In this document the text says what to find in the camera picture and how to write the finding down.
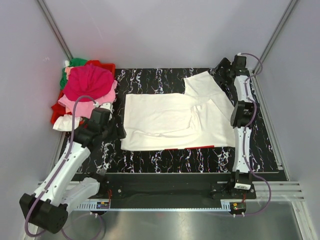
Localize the magenta t-shirt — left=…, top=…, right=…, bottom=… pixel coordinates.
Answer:
left=63, top=64, right=115, bottom=101

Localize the aluminium frame post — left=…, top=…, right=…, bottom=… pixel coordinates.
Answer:
left=252, top=0, right=301, bottom=76
left=35, top=0, right=73, bottom=60

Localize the left aluminium frame post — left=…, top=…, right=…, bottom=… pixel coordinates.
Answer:
left=35, top=0, right=73, bottom=60

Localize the red t-shirt in bin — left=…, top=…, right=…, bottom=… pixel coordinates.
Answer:
left=50, top=103, right=66, bottom=125

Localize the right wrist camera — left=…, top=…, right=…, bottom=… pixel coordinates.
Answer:
left=232, top=54, right=247, bottom=69

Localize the right aluminium frame post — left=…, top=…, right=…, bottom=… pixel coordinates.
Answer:
left=252, top=0, right=301, bottom=76

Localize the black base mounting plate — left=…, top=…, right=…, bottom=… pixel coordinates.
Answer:
left=102, top=173, right=257, bottom=202

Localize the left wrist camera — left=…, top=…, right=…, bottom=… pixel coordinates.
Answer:
left=98, top=102, right=113, bottom=112

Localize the light pink t-shirt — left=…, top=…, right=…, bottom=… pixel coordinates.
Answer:
left=57, top=80, right=118, bottom=118

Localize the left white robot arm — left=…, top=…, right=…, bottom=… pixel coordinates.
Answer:
left=19, top=107, right=126, bottom=237

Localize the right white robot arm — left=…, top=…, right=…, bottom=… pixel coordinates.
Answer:
left=213, top=53, right=260, bottom=199

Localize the white t-shirt in bin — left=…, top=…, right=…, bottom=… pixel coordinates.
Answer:
left=52, top=114, right=82, bottom=132

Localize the white coca-cola t-shirt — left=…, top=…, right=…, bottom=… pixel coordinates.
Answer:
left=121, top=71, right=236, bottom=151

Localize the white slotted cable duct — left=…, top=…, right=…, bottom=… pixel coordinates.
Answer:
left=75, top=199, right=231, bottom=212

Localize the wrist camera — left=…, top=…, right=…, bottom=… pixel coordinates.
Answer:
left=232, top=54, right=247, bottom=69
left=98, top=102, right=113, bottom=112

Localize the green t-shirt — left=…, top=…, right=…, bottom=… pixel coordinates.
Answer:
left=59, top=58, right=88, bottom=90

